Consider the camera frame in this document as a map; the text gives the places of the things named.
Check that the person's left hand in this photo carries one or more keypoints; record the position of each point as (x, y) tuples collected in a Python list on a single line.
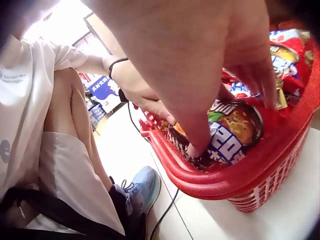
[(135, 85)]

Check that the person's right hand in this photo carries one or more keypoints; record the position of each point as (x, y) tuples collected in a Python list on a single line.
[(180, 42)]

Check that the person's left fingers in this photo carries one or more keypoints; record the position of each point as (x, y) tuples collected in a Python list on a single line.
[(160, 113)]

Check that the person's right thumb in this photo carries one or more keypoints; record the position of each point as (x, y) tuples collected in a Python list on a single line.
[(192, 125)]

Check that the person's right fingers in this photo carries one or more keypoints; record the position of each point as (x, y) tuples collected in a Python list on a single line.
[(257, 80)]

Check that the dark instant noodle packet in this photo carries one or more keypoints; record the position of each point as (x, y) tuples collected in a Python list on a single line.
[(232, 130)]

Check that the gold foil packet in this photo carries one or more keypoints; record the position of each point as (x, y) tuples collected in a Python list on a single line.
[(281, 96)]

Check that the pile of snack packets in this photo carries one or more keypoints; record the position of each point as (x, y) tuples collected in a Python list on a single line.
[(287, 60)]

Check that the black wrist band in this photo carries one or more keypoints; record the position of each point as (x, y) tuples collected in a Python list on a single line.
[(123, 96)]

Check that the full shop shelf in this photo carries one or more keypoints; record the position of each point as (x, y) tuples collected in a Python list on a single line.
[(100, 95)]

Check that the red plastic shopping basket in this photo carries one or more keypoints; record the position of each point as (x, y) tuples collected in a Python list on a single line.
[(250, 175)]

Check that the person's legs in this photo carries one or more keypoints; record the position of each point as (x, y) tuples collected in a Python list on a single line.
[(75, 160)]

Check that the person's body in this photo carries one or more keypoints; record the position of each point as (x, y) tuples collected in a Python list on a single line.
[(27, 100)]

